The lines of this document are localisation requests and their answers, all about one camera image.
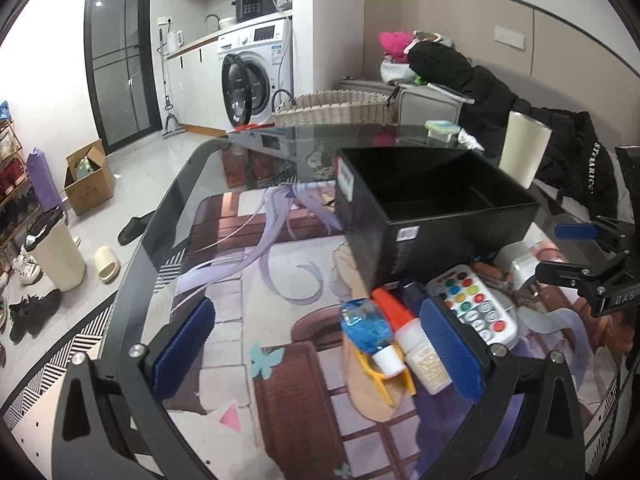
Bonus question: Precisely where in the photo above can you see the anime desk mat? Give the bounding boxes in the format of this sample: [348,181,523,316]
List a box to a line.
[142,182,632,479]

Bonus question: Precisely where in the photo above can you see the wooden shoe rack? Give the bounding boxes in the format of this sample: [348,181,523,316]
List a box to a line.
[0,101,41,272]

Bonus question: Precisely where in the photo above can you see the yellow plastic clip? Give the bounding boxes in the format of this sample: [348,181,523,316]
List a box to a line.
[352,349,416,408]

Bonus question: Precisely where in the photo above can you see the cream trash bin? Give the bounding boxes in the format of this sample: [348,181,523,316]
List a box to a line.
[25,206,86,292]

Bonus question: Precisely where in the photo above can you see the cardboard box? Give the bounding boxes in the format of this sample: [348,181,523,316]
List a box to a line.
[64,140,115,217]

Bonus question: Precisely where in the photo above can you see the purple rolled mat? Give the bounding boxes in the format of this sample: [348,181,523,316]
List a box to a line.
[26,148,62,211]

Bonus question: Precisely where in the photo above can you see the white sneaker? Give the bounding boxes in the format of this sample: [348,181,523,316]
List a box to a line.
[12,252,42,286]

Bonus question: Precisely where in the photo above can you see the black jacket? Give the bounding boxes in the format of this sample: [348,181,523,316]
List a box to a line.
[408,41,618,219]

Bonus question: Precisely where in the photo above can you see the pink plush item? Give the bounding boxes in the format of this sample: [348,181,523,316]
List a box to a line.
[378,32,414,63]

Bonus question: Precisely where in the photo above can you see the black framed glass door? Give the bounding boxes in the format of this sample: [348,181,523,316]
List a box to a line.
[84,0,160,153]

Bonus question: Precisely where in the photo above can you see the black slipper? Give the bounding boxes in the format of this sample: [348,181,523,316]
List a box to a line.
[117,210,155,246]

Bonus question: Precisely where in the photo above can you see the white washing machine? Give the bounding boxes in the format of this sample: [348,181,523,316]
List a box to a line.
[217,15,294,131]

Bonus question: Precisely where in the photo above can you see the woven wicker basket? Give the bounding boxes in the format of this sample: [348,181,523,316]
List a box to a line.
[273,90,396,127]

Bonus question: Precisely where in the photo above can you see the green sponge pack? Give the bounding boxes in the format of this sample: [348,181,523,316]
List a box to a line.
[425,120,461,143]

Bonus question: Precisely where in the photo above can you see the cream white cup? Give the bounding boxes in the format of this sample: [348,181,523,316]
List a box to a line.
[499,110,552,190]

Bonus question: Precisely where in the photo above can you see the black shoe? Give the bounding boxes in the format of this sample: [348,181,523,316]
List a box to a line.
[9,288,62,344]

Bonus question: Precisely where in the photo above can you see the floor mop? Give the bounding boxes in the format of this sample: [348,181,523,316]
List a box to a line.
[157,18,186,139]

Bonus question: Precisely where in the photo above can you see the glue bottle orange cap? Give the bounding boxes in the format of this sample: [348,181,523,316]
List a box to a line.
[371,287,451,396]

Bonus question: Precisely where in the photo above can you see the blue bottle white cap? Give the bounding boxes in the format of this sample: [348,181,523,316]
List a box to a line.
[340,298,405,376]

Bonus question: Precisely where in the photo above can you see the white remote colourful buttons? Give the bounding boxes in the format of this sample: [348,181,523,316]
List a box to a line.
[426,264,518,349]

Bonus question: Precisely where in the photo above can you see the screwdriver brown handle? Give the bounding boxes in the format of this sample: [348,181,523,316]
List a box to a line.
[471,261,538,304]

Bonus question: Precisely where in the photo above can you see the grey storage box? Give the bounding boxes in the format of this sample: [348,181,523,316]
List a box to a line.
[396,84,475,126]

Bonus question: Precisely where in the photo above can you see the white wall switch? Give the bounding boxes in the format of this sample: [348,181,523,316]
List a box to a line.
[494,25,525,51]

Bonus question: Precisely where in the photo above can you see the black organizer box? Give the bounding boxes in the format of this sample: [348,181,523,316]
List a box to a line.
[335,146,539,289]

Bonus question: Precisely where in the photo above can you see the black rice cooker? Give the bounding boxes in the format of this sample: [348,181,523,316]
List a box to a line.
[232,0,278,23]

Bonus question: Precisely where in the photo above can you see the beige slipper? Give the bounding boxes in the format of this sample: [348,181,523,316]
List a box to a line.
[93,245,120,284]

